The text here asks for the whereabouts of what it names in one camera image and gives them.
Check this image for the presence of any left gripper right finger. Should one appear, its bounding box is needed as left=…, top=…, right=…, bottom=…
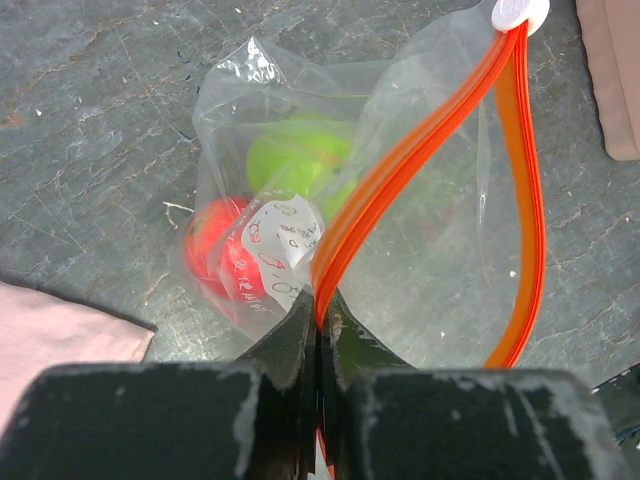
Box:
left=317, top=292, right=409, bottom=479

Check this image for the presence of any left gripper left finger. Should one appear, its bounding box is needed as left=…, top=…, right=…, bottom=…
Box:
left=239, top=292, right=316, bottom=479

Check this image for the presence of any red apple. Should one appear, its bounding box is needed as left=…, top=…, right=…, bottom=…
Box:
left=183, top=196, right=266, bottom=324

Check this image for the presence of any clear zip top bag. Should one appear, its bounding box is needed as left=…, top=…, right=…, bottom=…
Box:
left=171, top=1, right=550, bottom=368

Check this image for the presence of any green apple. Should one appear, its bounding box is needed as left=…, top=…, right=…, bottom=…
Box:
left=246, top=114, right=356, bottom=221

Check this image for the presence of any pink plastic bin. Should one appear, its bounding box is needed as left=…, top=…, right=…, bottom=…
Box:
left=576, top=0, right=639, bottom=161

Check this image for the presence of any pink folded cloth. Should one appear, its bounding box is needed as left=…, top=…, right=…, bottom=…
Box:
left=1, top=283, right=154, bottom=426

